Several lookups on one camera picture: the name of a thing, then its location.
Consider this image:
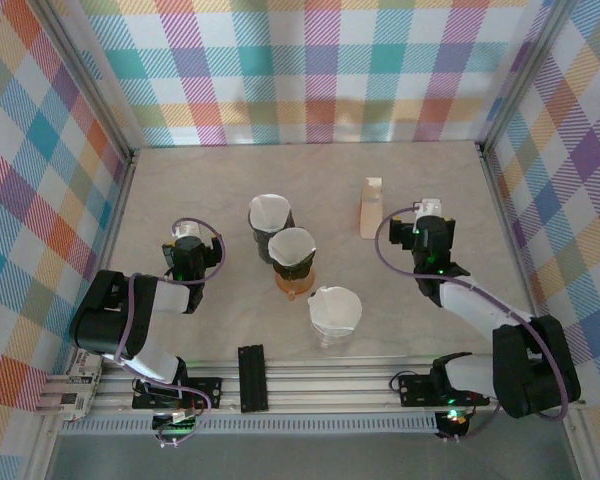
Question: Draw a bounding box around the grey slotted cable duct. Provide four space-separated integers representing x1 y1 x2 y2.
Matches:
59 414 441 437

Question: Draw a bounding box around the smoky grey glass server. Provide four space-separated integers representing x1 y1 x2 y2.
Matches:
253 239 284 265

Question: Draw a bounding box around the white paper coffee filter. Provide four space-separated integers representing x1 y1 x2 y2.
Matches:
248 193 292 234
268 227 315 269
308 285 365 332

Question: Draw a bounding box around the short purple cable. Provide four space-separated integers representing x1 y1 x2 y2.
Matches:
154 389 216 450
442 404 501 445

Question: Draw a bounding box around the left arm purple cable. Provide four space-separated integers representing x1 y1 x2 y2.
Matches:
113 217 227 361

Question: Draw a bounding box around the black rail bracket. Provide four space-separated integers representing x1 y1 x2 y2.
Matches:
237 344 270 414

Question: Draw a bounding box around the aluminium side rail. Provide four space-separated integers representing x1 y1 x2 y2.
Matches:
476 143 555 357
72 147 140 361

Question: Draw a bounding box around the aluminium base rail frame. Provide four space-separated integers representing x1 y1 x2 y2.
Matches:
39 349 589 416

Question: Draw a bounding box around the printed label sheet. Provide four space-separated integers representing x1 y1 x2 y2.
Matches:
43 348 105 424

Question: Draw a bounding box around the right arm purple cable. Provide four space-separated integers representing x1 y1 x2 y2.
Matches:
375 207 571 419

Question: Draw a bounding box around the grey coffee dripper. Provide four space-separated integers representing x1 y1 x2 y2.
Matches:
249 199 297 249

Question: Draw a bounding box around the clear glass server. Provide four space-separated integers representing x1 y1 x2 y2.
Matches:
307 293 356 357

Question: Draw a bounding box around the controller board with LED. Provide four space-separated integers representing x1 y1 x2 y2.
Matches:
152 407 201 437
433 408 470 440

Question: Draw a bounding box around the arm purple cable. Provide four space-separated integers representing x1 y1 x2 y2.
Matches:
113 217 227 361
375 207 571 419

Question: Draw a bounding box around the aluminium corner post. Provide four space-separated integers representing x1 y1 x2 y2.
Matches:
37 0 139 166
476 0 580 154

